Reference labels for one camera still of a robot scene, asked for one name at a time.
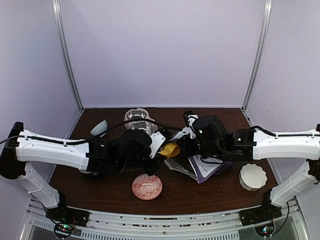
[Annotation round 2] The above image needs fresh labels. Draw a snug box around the front aluminium rail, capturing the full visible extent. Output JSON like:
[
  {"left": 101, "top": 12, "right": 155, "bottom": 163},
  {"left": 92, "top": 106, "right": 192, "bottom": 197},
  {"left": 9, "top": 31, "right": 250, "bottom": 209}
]
[{"left": 19, "top": 206, "right": 309, "bottom": 240}]

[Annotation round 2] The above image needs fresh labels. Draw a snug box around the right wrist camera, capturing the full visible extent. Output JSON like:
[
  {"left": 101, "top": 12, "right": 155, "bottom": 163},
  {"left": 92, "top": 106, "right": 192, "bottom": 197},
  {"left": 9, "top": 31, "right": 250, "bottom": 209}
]
[{"left": 183, "top": 110, "right": 199, "bottom": 139}]

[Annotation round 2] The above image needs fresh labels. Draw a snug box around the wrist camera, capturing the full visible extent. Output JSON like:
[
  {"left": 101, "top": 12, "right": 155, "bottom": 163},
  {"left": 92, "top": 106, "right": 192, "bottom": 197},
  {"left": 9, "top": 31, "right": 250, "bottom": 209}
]
[
  {"left": 183, "top": 110, "right": 199, "bottom": 139},
  {"left": 149, "top": 129, "right": 172, "bottom": 159}
]

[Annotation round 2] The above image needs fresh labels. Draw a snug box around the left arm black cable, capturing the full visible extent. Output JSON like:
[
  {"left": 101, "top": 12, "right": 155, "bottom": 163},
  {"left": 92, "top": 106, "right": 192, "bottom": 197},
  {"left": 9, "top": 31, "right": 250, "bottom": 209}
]
[{"left": 0, "top": 121, "right": 183, "bottom": 146}]

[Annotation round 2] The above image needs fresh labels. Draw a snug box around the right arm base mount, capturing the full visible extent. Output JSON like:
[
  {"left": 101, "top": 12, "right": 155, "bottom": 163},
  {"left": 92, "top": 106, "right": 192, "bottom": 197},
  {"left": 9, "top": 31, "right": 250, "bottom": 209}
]
[{"left": 239, "top": 205, "right": 290, "bottom": 239}]

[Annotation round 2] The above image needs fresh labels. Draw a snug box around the right aluminium frame post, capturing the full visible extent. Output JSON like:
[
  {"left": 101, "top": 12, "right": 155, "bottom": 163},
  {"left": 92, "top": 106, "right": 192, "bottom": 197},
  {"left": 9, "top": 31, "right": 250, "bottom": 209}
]
[{"left": 241, "top": 0, "right": 272, "bottom": 112}]

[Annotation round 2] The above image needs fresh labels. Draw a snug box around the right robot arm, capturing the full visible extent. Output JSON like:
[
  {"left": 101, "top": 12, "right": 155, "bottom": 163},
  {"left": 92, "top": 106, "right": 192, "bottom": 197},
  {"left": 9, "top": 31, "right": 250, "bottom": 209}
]
[{"left": 173, "top": 112, "right": 320, "bottom": 221}]

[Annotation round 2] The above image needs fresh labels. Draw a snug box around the aluminium frame post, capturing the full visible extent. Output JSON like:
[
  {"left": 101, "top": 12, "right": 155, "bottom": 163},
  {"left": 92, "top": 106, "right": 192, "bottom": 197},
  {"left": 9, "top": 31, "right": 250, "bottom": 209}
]
[
  {"left": 52, "top": 0, "right": 84, "bottom": 112},
  {"left": 241, "top": 0, "right": 272, "bottom": 112}
]

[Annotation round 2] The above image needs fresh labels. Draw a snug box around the red patterned ceramic dish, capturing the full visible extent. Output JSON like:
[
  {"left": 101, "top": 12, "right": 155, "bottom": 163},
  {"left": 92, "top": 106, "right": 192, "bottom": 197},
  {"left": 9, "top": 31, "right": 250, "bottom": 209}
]
[{"left": 132, "top": 174, "right": 163, "bottom": 201}]

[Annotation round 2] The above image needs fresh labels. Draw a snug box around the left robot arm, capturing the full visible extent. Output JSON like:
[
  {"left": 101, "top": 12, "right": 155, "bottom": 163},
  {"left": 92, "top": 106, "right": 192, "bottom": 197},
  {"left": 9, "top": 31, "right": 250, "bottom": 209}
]
[{"left": 0, "top": 122, "right": 167, "bottom": 222}]

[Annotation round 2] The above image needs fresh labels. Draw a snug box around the yellow plastic scoop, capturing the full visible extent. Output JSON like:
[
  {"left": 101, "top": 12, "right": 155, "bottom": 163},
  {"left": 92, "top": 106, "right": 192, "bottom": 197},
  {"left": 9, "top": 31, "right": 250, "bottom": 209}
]
[{"left": 158, "top": 143, "right": 181, "bottom": 158}]

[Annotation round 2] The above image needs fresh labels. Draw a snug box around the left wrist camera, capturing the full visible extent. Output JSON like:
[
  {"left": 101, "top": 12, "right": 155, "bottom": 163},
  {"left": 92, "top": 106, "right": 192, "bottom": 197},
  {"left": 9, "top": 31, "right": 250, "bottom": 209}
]
[{"left": 149, "top": 129, "right": 172, "bottom": 159}]

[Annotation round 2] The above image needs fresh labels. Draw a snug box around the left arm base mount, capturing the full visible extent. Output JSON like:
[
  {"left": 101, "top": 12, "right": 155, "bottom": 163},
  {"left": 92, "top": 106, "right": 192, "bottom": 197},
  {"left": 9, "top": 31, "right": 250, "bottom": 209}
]
[{"left": 53, "top": 208, "right": 90, "bottom": 239}]

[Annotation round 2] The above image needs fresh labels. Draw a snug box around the pink double pet feeder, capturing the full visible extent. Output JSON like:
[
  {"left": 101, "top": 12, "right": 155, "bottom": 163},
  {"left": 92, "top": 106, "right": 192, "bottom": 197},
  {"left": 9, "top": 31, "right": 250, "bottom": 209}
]
[{"left": 124, "top": 108, "right": 158, "bottom": 136}]

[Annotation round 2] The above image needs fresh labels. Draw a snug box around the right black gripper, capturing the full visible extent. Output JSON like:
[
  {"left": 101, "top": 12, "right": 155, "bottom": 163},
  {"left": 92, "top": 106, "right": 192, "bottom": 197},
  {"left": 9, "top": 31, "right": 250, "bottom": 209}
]
[{"left": 176, "top": 134, "right": 225, "bottom": 161}]

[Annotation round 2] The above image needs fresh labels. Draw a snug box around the purple puppy food bag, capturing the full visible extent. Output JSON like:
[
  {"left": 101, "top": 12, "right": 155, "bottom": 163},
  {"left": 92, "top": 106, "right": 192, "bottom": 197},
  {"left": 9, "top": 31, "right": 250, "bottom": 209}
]
[{"left": 164, "top": 131, "right": 235, "bottom": 185}]

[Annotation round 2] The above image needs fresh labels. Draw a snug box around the left aluminium frame post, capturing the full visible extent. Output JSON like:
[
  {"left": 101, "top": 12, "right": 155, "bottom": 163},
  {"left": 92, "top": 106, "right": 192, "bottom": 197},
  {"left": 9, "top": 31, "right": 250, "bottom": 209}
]
[{"left": 52, "top": 0, "right": 84, "bottom": 112}]

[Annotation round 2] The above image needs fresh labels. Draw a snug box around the light blue ceramic bowl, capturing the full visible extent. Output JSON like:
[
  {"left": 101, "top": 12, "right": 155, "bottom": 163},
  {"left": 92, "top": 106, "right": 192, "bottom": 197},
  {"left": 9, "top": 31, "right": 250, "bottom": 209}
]
[{"left": 90, "top": 120, "right": 108, "bottom": 138}]

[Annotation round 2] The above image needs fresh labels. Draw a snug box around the white scalloped ceramic bowl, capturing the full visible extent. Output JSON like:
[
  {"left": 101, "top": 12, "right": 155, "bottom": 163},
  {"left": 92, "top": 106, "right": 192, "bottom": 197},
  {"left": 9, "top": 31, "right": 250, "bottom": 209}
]
[{"left": 239, "top": 163, "right": 268, "bottom": 192}]

